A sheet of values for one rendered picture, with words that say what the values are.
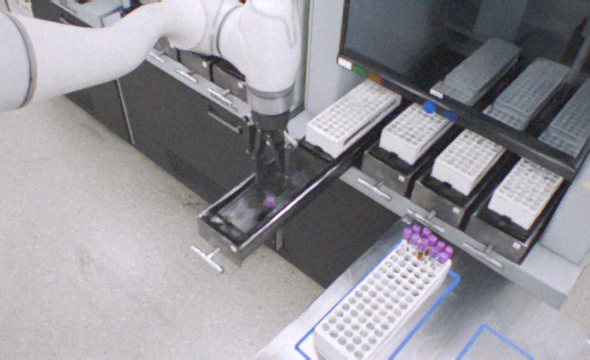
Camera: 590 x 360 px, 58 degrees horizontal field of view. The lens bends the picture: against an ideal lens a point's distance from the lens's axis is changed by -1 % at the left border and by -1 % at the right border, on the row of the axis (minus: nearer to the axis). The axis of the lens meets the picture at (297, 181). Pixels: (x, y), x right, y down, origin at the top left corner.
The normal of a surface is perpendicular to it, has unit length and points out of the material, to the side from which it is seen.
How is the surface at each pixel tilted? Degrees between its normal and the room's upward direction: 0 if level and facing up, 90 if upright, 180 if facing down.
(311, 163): 0
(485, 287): 0
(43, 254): 0
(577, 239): 90
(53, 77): 93
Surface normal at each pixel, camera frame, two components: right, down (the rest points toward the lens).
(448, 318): 0.04, -0.69
